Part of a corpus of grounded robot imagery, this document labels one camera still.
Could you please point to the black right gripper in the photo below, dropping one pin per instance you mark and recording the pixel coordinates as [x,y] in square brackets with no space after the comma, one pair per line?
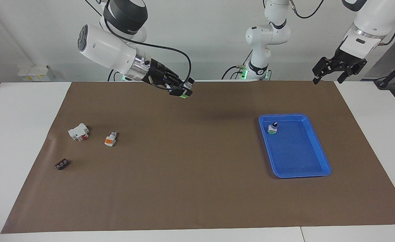
[157,74]

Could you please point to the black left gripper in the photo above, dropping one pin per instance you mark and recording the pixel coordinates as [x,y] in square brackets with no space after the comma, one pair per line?
[348,60]

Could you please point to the green-based selector switch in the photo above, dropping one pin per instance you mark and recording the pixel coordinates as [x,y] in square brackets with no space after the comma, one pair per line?
[273,128]
[190,81]

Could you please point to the black stand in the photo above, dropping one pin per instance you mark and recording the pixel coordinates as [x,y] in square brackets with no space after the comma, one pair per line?
[390,75]

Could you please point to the brown table mat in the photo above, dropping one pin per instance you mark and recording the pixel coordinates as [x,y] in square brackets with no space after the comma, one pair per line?
[190,168]

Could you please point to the blue plastic tray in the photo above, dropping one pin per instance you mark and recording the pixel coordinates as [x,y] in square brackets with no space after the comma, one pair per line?
[298,154]

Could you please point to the white circuit breaker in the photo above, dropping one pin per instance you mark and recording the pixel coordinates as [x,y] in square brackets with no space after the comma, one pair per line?
[78,131]

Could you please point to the small black terminal block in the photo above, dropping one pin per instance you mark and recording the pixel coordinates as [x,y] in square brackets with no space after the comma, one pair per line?
[61,164]

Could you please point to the white box device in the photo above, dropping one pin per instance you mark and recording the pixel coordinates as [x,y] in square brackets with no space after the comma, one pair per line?
[33,72]

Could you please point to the orange-based push button switch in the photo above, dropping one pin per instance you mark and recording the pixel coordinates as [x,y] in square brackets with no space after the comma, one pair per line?
[110,139]

